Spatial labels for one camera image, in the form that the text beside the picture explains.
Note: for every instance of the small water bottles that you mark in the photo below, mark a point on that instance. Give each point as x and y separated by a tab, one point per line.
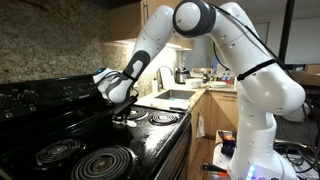
226	77

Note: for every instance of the stainless steel sink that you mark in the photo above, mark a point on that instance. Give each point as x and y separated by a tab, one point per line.
175	94

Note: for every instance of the white cutting board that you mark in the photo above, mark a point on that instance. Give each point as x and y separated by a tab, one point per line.
167	80

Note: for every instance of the white plate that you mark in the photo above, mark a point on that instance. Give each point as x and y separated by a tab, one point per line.
216	84

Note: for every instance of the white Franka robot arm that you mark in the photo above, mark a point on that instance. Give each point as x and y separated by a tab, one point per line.
266	90

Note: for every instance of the brown cardboard box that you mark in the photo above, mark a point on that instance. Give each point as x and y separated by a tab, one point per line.
311	76

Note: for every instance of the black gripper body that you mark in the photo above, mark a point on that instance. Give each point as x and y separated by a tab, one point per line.
125	108

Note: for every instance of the black stand pole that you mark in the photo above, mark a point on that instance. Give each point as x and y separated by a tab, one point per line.
286	30

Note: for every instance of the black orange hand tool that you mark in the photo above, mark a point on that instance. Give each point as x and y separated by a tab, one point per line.
213	168

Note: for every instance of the chrome kitchen faucet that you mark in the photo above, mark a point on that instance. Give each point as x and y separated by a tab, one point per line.
159	71

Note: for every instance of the black range hood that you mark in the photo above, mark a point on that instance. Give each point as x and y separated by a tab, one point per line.
113	3

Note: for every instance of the white hanging towel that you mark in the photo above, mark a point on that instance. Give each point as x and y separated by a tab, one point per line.
201	126

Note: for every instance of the large black coil burner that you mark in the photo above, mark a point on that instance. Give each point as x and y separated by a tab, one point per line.
103	163
140	114

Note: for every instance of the steel kettle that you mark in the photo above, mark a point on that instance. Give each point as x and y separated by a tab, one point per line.
182	76

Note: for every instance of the white door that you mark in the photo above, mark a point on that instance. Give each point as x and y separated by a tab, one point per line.
263	31

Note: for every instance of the white paper napkin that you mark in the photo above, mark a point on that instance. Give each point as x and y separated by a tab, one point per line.
131	124

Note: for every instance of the black electric stove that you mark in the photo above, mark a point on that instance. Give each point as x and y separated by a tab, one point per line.
100	140

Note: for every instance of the white soap bottle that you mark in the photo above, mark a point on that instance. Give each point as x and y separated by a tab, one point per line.
155	86

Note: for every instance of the light wooden cabinet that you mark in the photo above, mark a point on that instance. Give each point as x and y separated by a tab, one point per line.
223	113
123	20

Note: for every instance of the light wooden upper cabinet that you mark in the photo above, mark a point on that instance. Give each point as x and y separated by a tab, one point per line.
123	20

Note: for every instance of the small black coil burner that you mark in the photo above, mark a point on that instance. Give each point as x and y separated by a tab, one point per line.
163	117
58	151

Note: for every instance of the white teal dish cloth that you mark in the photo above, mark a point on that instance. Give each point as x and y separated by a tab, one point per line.
179	105

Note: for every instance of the white bowl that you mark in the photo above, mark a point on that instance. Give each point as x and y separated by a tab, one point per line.
193	83

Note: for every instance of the light wooden lower cabinet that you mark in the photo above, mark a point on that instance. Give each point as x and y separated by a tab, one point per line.
223	113

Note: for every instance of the tall blue bottle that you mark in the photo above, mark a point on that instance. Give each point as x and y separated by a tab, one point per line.
214	68

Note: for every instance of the white plastic bin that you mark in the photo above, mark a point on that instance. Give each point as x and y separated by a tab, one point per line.
305	116

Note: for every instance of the orange black device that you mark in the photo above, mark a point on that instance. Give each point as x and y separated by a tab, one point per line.
228	140

